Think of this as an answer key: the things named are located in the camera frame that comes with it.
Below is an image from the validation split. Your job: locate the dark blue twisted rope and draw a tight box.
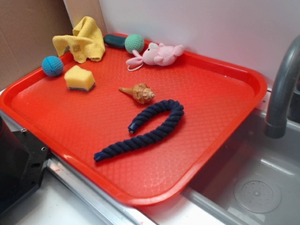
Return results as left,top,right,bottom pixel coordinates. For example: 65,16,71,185
93,99,185,163

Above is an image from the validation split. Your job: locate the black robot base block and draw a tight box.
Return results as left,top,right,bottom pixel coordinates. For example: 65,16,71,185
0,119,50,215

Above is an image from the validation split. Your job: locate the brown conch seashell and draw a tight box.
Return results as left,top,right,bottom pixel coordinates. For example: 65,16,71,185
119,83,156,104

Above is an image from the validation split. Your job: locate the red plastic tray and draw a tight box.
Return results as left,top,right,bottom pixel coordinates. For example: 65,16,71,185
0,47,267,206

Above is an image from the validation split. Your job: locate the pink plush toy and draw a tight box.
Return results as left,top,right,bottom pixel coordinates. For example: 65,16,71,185
126,43,184,71

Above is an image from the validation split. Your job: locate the green knitted ball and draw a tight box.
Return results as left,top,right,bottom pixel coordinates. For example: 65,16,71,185
124,34,145,54

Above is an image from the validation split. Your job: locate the dark green oblong object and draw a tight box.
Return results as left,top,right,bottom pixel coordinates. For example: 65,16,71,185
103,34,126,49

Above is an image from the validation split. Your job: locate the yellow sponge with blue base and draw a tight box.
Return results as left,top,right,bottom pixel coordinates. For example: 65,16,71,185
64,65,96,91

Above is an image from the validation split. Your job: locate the yellow cloth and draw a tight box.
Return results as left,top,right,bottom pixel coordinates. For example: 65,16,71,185
52,16,105,63

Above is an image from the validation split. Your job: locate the blue knitted ball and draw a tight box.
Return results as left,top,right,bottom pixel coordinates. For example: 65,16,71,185
42,56,64,77

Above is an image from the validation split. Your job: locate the grey faucet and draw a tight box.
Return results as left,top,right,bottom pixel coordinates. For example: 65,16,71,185
264,36,300,139

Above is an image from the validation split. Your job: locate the grey sink basin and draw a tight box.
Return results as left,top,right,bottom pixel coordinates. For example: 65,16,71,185
138,110,300,225

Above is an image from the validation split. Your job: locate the brown cardboard panel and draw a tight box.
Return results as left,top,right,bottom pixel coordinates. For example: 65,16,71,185
0,0,106,90

